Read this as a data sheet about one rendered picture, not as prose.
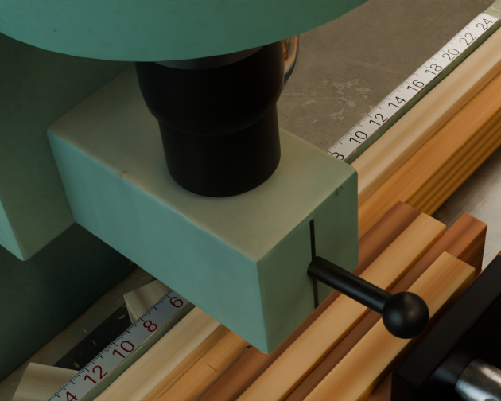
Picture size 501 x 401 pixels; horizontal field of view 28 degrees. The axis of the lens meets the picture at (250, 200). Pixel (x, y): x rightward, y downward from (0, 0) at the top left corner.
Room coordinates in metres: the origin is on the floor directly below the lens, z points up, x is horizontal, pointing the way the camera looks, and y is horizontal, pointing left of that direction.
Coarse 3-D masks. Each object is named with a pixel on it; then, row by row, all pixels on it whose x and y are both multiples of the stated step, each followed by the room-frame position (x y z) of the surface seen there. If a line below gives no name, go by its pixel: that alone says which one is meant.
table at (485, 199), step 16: (496, 160) 0.46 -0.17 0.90; (480, 176) 0.45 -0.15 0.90; (496, 176) 0.45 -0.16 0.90; (464, 192) 0.44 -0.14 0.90; (480, 192) 0.43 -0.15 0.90; (496, 192) 0.43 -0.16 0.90; (448, 208) 0.42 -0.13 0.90; (464, 208) 0.42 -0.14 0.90; (480, 208) 0.42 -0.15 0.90; (496, 208) 0.42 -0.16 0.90; (448, 224) 0.41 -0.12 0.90; (496, 224) 0.41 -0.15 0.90; (496, 240) 0.39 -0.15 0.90
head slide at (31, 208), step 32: (0, 32) 0.35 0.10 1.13; (0, 64) 0.35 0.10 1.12; (32, 64) 0.36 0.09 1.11; (64, 64) 0.37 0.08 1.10; (96, 64) 0.38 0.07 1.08; (128, 64) 0.40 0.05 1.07; (0, 96) 0.35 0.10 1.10; (32, 96) 0.36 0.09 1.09; (64, 96) 0.37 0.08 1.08; (0, 128) 0.34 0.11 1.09; (32, 128) 0.35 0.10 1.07; (0, 160) 0.34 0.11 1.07; (32, 160) 0.35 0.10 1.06; (0, 192) 0.34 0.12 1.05; (32, 192) 0.35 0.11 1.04; (64, 192) 0.36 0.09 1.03; (0, 224) 0.34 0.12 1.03; (32, 224) 0.34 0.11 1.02; (64, 224) 0.35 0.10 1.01; (32, 256) 0.34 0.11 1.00
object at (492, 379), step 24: (480, 288) 0.29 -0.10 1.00; (456, 312) 0.28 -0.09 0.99; (480, 312) 0.27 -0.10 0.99; (432, 336) 0.26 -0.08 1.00; (456, 336) 0.26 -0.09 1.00; (480, 336) 0.27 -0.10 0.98; (408, 360) 0.25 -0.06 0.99; (432, 360) 0.25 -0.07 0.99; (456, 360) 0.26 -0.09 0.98; (480, 360) 0.27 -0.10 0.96; (408, 384) 0.24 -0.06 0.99; (432, 384) 0.25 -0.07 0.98; (456, 384) 0.26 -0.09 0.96; (480, 384) 0.26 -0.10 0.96
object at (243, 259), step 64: (64, 128) 0.36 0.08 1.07; (128, 128) 0.35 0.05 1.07; (128, 192) 0.32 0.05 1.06; (256, 192) 0.30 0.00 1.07; (320, 192) 0.29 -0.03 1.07; (128, 256) 0.33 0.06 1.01; (192, 256) 0.29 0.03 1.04; (256, 256) 0.26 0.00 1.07; (320, 256) 0.29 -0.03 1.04; (256, 320) 0.26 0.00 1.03
